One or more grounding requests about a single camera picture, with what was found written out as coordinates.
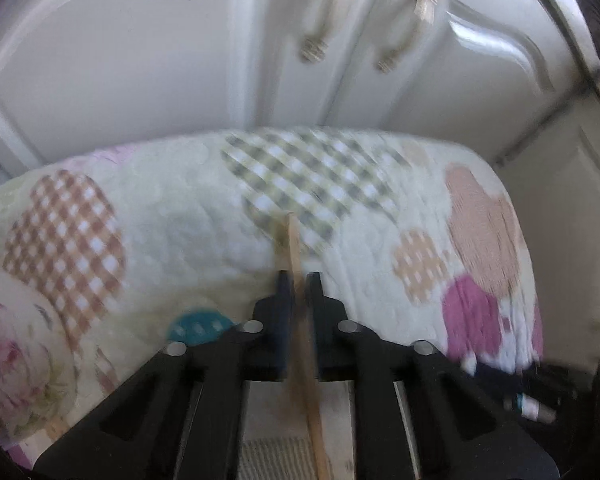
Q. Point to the patchwork quilt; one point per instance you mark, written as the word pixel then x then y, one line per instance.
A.
pixel 180 220

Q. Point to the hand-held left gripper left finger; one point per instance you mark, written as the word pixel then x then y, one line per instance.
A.
pixel 282 340

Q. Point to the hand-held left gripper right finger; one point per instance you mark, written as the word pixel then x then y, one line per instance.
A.
pixel 316 340

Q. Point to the speckled countertop edge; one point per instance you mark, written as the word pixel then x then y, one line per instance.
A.
pixel 580 45

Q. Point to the wooden chopstick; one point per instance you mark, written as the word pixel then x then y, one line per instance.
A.
pixel 295 250

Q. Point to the white side cabinet panel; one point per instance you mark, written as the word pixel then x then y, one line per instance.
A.
pixel 570 235

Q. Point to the white cabinet door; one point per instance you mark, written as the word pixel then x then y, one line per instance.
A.
pixel 130 60
pixel 480 85

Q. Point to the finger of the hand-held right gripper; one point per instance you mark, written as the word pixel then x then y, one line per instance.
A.
pixel 495 375

